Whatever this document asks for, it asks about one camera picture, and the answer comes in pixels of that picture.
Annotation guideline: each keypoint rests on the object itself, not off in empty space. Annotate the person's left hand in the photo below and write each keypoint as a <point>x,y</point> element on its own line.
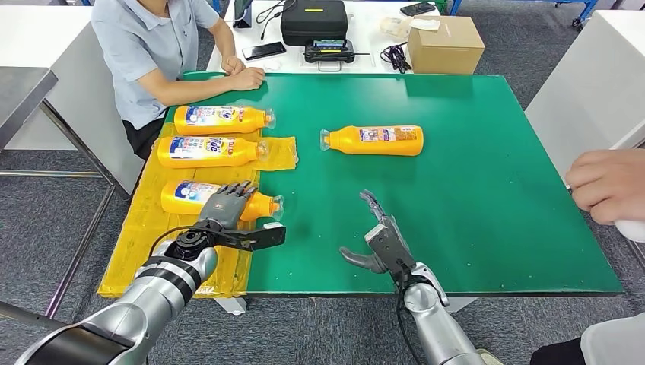
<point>234,65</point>

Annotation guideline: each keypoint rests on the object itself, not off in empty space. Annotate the person's right hand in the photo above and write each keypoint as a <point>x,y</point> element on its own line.
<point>249,79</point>

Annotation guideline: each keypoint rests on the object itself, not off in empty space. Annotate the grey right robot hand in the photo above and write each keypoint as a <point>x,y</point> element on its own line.
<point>400,239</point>

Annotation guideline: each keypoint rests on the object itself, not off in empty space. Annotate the person's hand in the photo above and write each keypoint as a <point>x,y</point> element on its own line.
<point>612,186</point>

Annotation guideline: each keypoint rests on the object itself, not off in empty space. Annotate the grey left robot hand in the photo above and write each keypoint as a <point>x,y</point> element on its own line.
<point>224,209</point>

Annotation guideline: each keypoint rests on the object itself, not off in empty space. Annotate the orange detergent bottle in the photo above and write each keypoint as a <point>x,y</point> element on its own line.
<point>181,199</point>
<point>353,142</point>
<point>201,153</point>
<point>211,122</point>

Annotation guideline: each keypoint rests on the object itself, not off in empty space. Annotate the person's left forearm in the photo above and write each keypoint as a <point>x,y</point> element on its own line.
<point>223,40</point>

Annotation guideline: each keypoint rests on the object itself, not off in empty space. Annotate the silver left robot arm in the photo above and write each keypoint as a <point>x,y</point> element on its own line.
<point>151,292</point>

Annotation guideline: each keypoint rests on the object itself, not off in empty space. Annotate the person's right forearm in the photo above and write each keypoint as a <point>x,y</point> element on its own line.
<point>187,93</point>

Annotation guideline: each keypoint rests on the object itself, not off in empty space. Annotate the black smartphone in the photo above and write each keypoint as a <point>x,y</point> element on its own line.
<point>417,8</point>
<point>263,51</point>

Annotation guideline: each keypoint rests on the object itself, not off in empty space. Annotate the white object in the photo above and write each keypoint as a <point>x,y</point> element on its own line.
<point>632,232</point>

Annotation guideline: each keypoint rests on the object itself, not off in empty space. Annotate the dark tablet stand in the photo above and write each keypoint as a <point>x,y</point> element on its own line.
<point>242,13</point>

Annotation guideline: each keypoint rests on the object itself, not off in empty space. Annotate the black remote controller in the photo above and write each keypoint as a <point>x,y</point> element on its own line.
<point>329,52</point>

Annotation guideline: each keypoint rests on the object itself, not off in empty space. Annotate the black carrying case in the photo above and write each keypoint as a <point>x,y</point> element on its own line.
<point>314,23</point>

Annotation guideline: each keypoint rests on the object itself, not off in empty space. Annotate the person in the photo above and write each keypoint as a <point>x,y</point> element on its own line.
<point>146,45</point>
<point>615,337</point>

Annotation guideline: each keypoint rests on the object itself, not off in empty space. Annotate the white table base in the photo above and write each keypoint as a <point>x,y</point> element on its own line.
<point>229,305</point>

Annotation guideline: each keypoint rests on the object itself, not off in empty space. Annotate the white table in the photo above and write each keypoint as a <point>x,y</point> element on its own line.
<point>589,93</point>
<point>30,37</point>

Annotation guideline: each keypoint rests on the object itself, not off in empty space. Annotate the yellow taped board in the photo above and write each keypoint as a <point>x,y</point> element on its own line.
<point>131,252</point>

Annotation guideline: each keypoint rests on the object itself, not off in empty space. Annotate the green table mat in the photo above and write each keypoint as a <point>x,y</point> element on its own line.
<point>504,211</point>

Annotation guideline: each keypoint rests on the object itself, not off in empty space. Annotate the white desk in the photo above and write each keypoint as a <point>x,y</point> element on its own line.
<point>365,32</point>

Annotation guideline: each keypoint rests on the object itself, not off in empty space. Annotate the clear plastic bag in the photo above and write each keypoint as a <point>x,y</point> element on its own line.
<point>396,26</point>

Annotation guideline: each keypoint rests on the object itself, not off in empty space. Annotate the white tissue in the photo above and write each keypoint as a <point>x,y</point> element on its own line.
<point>425,23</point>

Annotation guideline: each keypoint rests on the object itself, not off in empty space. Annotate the brown cardboard box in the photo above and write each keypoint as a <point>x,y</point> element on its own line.
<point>445,49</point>

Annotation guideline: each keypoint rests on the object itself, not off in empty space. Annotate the green item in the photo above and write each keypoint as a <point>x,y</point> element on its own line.
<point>442,5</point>

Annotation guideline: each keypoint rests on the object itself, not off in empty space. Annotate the grey table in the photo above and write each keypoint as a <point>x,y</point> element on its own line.
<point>20,92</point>

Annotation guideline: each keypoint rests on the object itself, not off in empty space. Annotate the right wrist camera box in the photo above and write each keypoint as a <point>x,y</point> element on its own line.
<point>390,249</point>

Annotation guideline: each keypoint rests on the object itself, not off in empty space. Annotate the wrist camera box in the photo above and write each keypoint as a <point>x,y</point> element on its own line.
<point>390,249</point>
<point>267,237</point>

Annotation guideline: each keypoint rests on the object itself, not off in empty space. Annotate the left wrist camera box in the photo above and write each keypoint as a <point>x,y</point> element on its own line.
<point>267,237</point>

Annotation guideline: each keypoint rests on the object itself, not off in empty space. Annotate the blue post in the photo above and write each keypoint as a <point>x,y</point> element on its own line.
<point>455,6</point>
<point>215,4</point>

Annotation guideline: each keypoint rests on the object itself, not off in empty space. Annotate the metal table frame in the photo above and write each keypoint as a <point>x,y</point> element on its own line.
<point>50,175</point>

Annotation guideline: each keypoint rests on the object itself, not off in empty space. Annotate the blue metal frame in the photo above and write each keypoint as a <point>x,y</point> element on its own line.
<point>584,4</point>

